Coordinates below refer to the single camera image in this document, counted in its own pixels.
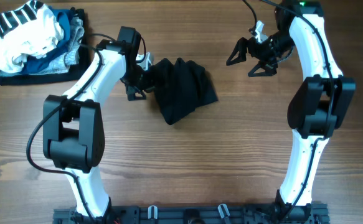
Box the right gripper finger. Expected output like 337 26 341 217
248 61 277 77
226 37 248 66

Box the black t-shirt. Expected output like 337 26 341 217
147 58 219 125

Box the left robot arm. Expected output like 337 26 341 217
42 26 155 223

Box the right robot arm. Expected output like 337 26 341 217
226 1 356 223

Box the black folded garment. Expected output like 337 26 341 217
0 7 90 86

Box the grey folded garment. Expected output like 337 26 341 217
0 17 85 78

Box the blue folded garment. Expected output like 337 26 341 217
0 1 74 74

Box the white black striped garment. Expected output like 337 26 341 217
0 1 65 73

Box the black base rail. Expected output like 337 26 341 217
52 203 329 224

